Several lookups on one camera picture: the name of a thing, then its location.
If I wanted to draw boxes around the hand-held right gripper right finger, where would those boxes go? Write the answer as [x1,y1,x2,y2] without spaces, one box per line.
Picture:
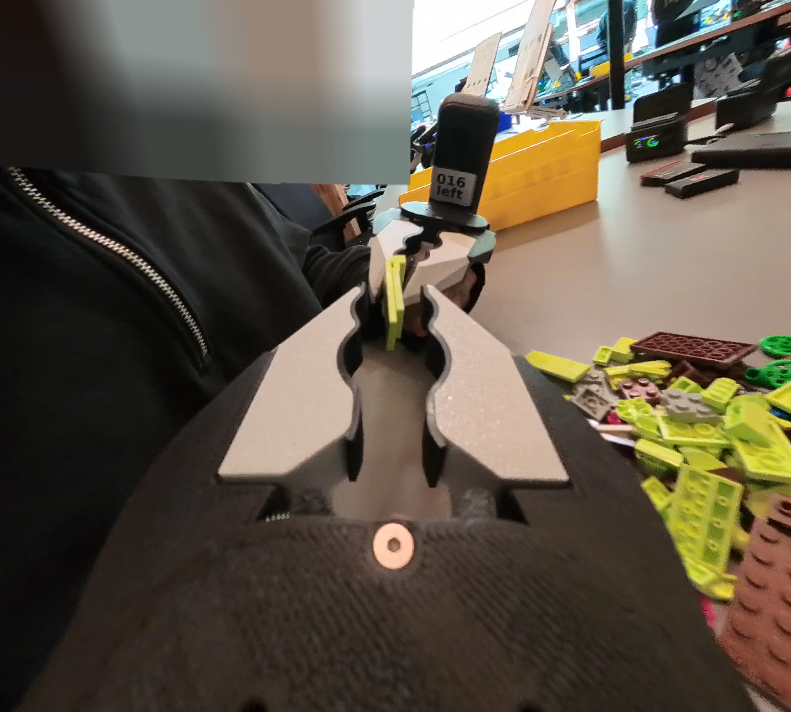
[421,285,571,489]

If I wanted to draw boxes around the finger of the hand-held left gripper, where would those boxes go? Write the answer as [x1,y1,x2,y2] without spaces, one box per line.
[368,219,427,299]
[403,230,477,294]

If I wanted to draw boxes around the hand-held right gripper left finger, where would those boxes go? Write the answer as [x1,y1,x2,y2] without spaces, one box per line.
[217,285,369,489]

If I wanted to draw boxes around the lime green plates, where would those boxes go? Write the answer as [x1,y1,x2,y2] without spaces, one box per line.
[383,255,407,351]

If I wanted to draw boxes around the pile of toy bricks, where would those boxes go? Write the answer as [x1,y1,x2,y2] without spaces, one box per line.
[525,331,791,700]

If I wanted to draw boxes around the person's left forearm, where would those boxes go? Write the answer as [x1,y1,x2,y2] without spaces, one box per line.
[303,243,372,308]

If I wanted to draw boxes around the person's left hand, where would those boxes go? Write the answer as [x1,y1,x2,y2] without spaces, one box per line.
[402,263,487,337]

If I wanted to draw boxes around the black office chair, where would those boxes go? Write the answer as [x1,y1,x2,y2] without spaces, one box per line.
[315,184,387,243]

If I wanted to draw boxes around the cardboard sign board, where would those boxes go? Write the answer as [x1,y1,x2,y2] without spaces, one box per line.
[462,31,503,97]
[503,0,595,114]

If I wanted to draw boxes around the yellow plastic bin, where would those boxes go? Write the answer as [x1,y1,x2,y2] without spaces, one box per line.
[398,120,602,231]

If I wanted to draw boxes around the black charging case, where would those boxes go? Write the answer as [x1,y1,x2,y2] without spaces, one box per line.
[625,83,694,163]

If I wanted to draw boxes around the black metal pole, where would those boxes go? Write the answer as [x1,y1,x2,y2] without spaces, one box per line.
[604,0,626,109]

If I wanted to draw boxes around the wooden desk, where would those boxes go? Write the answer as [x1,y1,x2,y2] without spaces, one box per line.
[538,2,791,101]

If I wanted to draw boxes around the flat black power bank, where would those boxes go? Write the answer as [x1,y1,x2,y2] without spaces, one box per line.
[691,131,791,169]

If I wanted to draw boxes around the black camera battery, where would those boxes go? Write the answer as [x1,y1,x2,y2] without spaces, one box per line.
[664,168,740,200]
[641,162,707,187]

